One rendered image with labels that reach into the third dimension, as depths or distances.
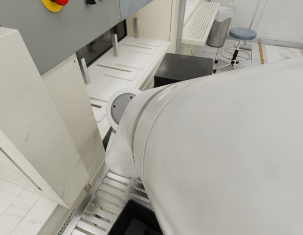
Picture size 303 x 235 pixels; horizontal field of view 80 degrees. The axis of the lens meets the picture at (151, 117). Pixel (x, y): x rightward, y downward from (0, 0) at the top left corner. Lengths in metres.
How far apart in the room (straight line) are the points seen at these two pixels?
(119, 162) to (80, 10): 0.45
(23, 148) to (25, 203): 0.37
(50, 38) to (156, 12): 1.27
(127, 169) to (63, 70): 0.37
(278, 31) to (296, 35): 0.32
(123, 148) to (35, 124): 0.27
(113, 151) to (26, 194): 0.59
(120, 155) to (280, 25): 4.33
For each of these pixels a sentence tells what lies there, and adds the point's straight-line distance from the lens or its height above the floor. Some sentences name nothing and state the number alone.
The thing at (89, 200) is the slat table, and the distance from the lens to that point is 0.84.
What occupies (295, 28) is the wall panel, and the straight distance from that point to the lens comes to 4.54.
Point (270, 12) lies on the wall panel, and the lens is 4.38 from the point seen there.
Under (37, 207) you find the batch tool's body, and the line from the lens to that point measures 0.78.
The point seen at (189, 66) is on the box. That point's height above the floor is 1.01.
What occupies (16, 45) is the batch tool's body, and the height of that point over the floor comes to 1.38.
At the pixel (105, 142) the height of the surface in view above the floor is 1.05.
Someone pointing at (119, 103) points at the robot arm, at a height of 1.31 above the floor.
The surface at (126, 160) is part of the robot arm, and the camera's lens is 0.26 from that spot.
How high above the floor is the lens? 1.51
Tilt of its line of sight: 44 degrees down
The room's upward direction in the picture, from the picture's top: straight up
